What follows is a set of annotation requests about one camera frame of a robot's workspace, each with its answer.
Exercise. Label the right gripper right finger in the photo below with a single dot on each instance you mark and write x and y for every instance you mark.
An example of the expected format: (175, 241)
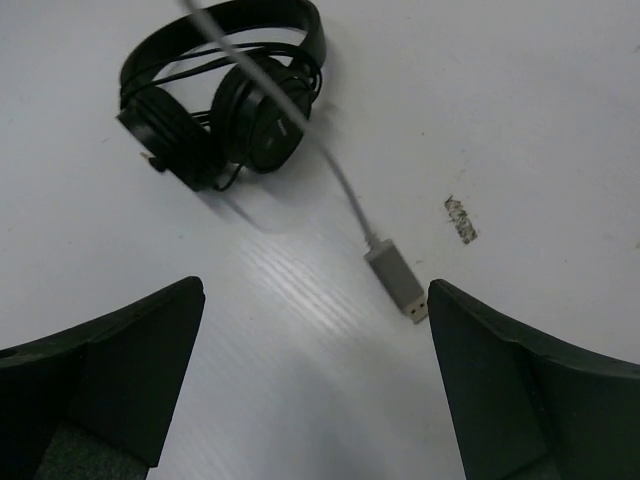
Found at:
(526, 405)

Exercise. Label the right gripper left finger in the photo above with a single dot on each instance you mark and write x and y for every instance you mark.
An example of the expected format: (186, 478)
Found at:
(96, 401)

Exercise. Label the right black headphones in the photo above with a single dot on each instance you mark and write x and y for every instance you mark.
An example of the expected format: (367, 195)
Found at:
(242, 127)

